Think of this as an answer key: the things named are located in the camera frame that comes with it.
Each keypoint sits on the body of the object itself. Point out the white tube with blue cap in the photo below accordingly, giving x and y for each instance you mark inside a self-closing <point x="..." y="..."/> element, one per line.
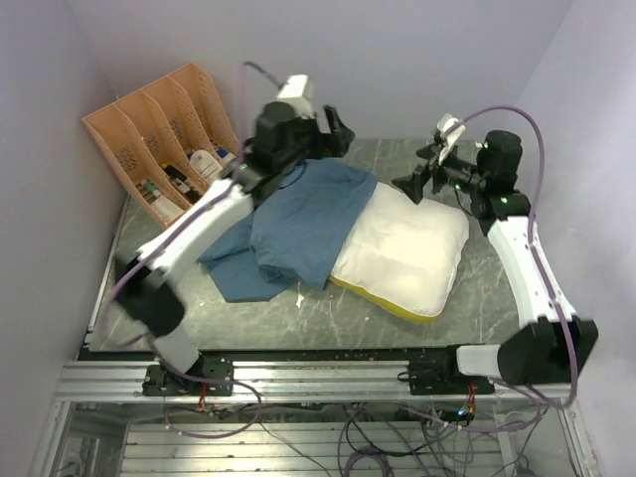
<point x="226" y="157"/>

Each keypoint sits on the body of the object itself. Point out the white lotion bottle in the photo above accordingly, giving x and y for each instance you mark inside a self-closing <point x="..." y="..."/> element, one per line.
<point x="206" y="165"/>

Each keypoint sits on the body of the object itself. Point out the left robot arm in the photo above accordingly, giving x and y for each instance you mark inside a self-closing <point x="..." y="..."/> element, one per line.
<point x="285" y="135"/>

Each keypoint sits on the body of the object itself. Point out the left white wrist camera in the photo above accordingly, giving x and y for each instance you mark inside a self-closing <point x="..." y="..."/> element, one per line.
<point x="297" y="91"/>

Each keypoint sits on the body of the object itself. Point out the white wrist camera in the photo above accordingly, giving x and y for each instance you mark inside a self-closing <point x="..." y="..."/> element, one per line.
<point x="297" y="91"/>
<point x="448" y="131"/>

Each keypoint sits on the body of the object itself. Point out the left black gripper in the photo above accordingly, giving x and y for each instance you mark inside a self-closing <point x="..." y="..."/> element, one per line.
<point x="330" y="146"/>

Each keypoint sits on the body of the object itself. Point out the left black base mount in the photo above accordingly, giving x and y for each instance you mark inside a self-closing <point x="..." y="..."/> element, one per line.
<point x="211" y="376"/>

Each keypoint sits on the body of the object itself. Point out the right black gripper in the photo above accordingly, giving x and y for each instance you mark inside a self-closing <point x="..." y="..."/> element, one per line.
<point x="413" y="184"/>

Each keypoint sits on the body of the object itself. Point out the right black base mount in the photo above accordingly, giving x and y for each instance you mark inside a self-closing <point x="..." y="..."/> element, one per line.
<point x="433" y="371"/>

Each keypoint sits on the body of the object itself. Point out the blue pillowcase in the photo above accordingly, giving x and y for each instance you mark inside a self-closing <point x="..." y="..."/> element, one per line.
<point x="295" y="236"/>

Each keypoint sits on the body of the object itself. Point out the white pillow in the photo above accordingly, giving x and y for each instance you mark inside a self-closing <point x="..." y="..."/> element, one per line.
<point x="403" y="256"/>

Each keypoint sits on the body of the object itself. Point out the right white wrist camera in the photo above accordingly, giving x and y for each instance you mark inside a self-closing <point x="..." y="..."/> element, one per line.
<point x="448" y="131"/>

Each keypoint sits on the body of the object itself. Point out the orange plastic file organizer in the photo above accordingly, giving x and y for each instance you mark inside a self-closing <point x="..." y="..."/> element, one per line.
<point x="162" y="123"/>

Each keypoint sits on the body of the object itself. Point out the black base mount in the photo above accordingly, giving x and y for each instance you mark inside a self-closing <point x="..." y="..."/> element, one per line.
<point x="433" y="371"/>
<point x="211" y="376"/>

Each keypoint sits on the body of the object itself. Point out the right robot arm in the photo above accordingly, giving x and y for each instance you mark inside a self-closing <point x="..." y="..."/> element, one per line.
<point x="552" y="343"/>

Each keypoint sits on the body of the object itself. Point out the aluminium frame rail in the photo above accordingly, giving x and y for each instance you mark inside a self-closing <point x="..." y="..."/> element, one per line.
<point x="121" y="382"/>

